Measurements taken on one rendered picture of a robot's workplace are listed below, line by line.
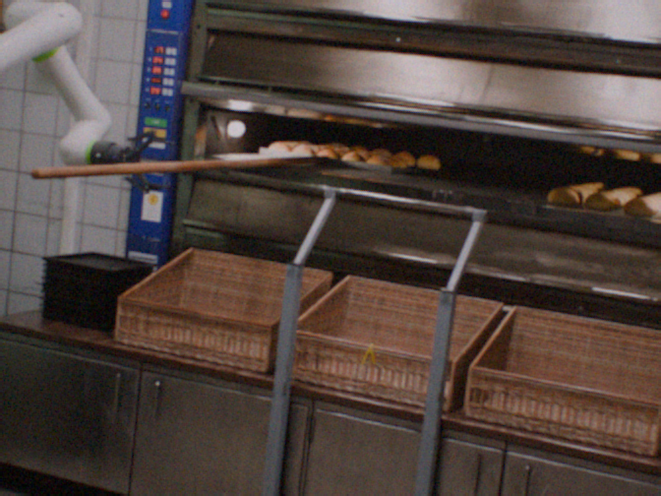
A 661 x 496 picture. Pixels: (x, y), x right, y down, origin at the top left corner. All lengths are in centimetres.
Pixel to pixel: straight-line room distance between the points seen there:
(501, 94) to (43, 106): 177
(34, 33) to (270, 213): 114
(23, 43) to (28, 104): 123
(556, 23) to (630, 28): 23
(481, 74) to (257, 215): 93
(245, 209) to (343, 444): 105
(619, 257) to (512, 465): 81
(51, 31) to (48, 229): 129
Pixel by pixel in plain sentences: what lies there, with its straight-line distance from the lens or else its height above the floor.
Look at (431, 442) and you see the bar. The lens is 375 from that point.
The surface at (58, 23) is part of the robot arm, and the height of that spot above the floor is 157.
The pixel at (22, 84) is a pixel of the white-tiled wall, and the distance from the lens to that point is 505.
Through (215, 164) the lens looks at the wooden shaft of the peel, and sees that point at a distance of 411.
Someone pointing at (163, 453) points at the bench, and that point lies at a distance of 420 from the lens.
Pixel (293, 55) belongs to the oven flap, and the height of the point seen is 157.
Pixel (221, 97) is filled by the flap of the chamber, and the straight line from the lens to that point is 443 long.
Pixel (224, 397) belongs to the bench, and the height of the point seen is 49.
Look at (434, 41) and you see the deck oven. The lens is 430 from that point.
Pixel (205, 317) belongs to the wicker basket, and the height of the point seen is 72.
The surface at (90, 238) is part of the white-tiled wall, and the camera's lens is 489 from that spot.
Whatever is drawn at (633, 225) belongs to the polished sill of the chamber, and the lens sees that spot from 413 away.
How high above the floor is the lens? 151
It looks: 7 degrees down
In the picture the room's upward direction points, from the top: 6 degrees clockwise
